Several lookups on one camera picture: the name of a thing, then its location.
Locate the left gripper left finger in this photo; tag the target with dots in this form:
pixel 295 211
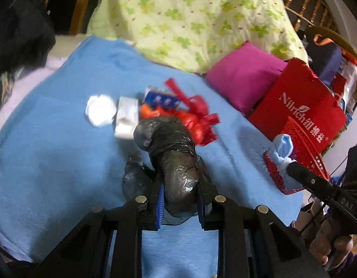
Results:
pixel 106 243

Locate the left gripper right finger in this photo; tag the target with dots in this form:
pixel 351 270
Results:
pixel 252 242

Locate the black plastic bag trash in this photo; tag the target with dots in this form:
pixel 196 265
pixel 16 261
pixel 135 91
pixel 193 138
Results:
pixel 174 159

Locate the white paper trash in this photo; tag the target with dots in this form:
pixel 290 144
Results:
pixel 100 110

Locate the orange wrapper bundle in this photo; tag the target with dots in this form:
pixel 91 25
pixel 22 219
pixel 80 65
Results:
pixel 146 111

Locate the blue toothpaste box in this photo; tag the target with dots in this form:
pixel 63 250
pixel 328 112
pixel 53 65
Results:
pixel 159 97

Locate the red plastic bag ball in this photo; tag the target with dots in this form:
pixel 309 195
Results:
pixel 200 131

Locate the person's right hand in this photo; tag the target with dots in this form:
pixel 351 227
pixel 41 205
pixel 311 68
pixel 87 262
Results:
pixel 330 246

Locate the red plastic mesh basket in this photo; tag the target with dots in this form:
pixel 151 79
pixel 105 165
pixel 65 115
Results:
pixel 304 152

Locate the blue blanket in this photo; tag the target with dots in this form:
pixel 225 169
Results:
pixel 55 166

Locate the red Nilrich paper bag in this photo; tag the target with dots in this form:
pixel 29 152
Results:
pixel 298 93

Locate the navy blue tote bag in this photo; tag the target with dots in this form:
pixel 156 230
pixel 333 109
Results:
pixel 325 57

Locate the magenta pillow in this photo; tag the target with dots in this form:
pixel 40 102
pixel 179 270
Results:
pixel 244 76

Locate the wooden stair railing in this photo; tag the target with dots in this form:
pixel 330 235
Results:
pixel 304 13

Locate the black clothes pile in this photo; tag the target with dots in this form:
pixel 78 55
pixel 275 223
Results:
pixel 26 36

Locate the green clover quilt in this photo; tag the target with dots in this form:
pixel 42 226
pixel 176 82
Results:
pixel 192 35

